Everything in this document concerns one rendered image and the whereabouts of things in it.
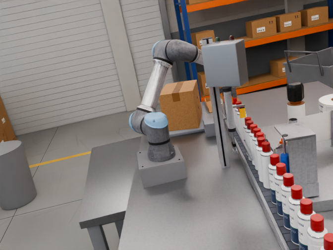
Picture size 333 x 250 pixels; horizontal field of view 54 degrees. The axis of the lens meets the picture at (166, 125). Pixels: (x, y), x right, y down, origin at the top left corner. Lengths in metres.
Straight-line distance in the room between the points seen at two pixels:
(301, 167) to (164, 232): 0.59
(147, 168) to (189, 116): 0.70
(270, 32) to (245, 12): 0.83
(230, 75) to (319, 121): 0.52
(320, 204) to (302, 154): 0.22
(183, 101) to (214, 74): 0.74
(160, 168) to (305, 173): 0.69
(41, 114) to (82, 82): 0.95
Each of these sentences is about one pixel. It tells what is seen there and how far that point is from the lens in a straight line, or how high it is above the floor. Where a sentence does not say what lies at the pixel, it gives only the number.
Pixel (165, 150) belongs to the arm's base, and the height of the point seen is 0.99.
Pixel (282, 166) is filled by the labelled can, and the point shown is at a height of 1.08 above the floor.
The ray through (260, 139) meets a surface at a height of 1.09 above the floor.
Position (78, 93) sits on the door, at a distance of 6.04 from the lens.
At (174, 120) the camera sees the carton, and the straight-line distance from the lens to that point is 2.26.
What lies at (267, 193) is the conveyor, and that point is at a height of 0.88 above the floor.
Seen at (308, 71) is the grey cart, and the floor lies 0.72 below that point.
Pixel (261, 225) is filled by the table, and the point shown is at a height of 0.83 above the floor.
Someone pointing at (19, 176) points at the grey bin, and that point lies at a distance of 3.71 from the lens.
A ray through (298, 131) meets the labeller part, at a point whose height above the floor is 1.14.
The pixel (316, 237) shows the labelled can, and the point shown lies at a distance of 0.99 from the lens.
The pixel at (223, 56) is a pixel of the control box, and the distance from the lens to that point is 1.46.
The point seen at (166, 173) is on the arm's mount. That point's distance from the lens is 1.68.
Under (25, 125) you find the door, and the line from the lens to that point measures 6.37.
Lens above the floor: 1.68
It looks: 20 degrees down
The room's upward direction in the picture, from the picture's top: 12 degrees counter-clockwise
